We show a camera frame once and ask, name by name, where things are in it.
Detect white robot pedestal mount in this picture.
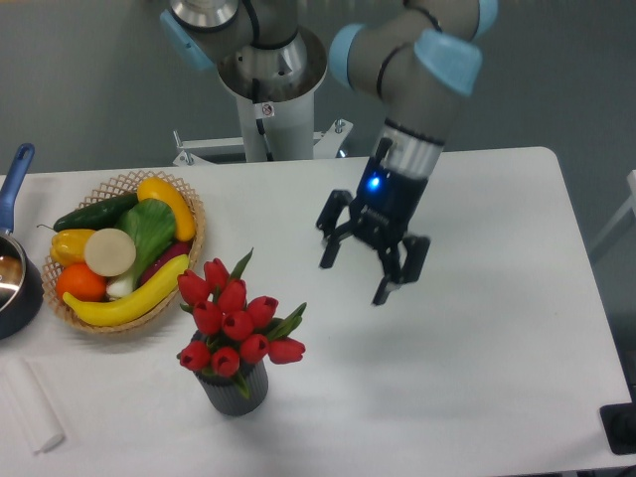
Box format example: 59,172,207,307
173,26,354,166

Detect green bok choy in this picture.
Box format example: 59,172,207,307
106,199,176,301

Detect purple eggplant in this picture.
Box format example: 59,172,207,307
138,241,191,286

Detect black device at edge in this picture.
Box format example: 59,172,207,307
599,402,635,455

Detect yellow bell pepper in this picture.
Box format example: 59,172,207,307
50,229,95,267

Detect orange fruit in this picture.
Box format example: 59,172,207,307
56,263,106,302

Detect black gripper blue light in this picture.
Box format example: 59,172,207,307
316,157,430,306

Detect white frame at right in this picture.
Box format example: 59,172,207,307
588,170,635,263

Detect red tulip bouquet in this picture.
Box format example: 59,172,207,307
177,254,306,378

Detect blue handled saucepan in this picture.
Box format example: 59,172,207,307
1,143,43,339

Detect dark grey ribbed vase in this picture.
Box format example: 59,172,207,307
194,357,269,416

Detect green cucumber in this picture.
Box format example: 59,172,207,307
38,193,138,233

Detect yellow squash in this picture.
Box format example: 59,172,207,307
137,177,196,241

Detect white folded cloth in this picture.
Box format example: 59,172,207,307
2,357,66,455

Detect yellow banana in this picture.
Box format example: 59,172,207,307
63,254,190,327

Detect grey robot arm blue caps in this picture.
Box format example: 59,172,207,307
160,1,498,305

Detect beige round disc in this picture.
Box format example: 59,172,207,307
83,229,136,277

